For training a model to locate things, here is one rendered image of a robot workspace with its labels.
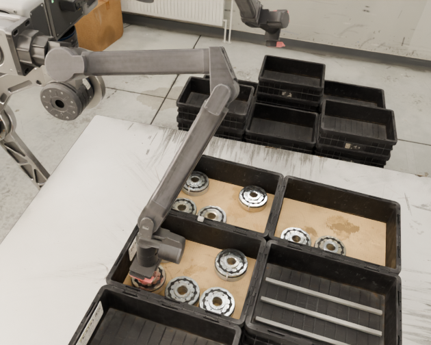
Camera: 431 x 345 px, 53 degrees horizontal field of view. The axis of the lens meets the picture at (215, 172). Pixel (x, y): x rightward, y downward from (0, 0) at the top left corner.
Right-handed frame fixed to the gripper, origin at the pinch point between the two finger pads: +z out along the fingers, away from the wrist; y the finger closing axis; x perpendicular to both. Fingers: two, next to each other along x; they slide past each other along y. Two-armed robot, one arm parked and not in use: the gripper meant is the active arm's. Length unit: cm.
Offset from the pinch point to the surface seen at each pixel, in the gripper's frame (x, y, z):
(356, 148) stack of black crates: -62, 128, 43
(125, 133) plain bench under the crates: 46, 73, 27
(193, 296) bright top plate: -15.0, -1.8, 0.4
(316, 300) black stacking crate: -50, 11, 2
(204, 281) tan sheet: -16.2, 5.6, 3.9
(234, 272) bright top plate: -23.8, 10.1, 0.6
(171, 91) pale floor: 76, 204, 111
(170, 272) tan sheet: -5.1, 5.0, 4.7
